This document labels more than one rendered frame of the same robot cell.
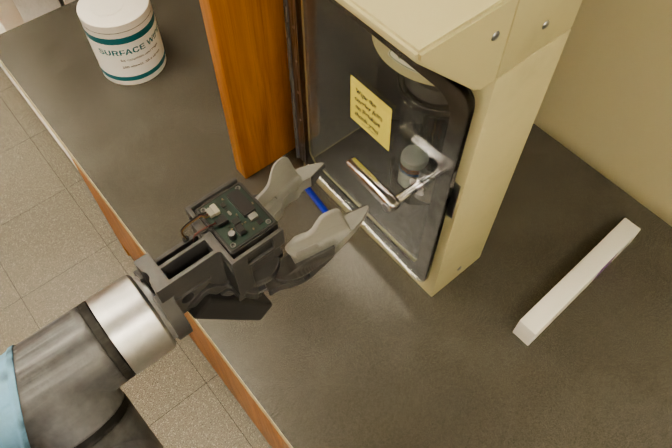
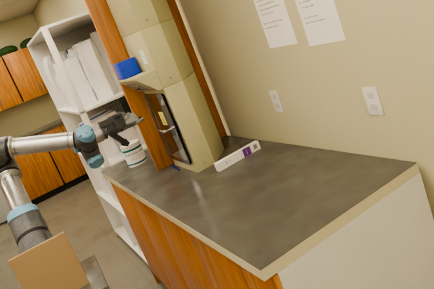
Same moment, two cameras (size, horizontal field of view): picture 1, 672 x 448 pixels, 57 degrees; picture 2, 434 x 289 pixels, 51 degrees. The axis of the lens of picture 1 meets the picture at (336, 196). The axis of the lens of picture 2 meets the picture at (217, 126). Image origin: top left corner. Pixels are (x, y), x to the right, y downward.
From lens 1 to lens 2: 1.97 m
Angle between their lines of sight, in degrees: 44
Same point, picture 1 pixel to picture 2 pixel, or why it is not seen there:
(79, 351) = not seen: hidden behind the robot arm
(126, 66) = (133, 159)
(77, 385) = not seen: hidden behind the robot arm
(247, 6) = (143, 113)
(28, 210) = (121, 279)
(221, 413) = not seen: outside the picture
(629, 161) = (265, 132)
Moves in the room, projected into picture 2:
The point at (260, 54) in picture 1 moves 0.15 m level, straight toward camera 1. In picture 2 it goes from (151, 126) to (146, 133)
